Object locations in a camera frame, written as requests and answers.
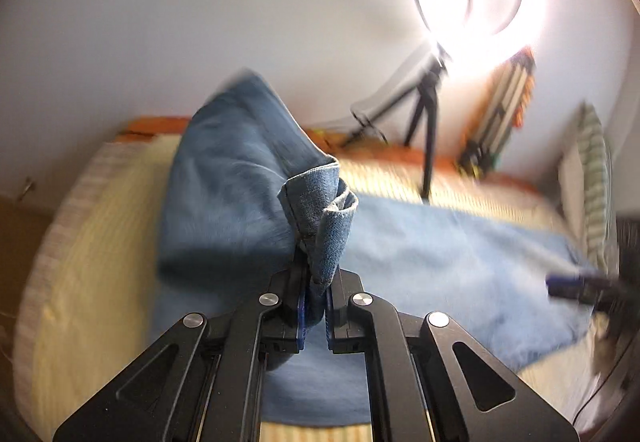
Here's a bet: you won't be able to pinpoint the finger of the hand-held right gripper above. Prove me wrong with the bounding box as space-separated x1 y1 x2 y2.
546 273 602 305

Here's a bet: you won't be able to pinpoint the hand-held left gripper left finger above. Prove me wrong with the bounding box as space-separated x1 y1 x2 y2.
52 267 311 442

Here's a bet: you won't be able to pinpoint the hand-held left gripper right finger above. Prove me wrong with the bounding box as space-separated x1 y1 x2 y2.
325 267 579 442

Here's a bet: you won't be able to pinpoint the bamboo bed mat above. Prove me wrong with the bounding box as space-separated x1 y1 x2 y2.
12 129 601 442

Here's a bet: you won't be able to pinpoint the folded striped item by wall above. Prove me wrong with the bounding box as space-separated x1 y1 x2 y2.
457 51 531 179

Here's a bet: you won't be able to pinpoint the black mini tripod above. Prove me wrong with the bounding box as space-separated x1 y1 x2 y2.
344 45 451 201

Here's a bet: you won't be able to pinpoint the orange patterned cloth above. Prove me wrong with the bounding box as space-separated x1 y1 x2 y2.
514 50 538 129

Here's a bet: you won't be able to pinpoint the light blue denim pants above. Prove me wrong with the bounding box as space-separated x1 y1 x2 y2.
150 70 598 425

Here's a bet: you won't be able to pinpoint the green white striped pillow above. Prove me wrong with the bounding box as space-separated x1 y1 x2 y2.
557 102 619 269

